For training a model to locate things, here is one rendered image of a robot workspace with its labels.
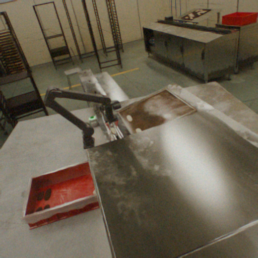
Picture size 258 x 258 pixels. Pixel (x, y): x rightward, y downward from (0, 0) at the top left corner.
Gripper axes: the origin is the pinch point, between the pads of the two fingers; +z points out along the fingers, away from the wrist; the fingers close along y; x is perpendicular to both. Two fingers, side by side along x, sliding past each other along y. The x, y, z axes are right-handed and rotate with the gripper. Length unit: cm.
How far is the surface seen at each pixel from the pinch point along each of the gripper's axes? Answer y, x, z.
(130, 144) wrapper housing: 6, 87, -42
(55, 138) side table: 48, -21, 6
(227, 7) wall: -369, -351, -9
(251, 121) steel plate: -95, 41, 6
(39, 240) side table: 58, 73, 6
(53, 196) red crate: 51, 47, 6
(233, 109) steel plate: -97, 20, 6
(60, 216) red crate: 47, 66, 4
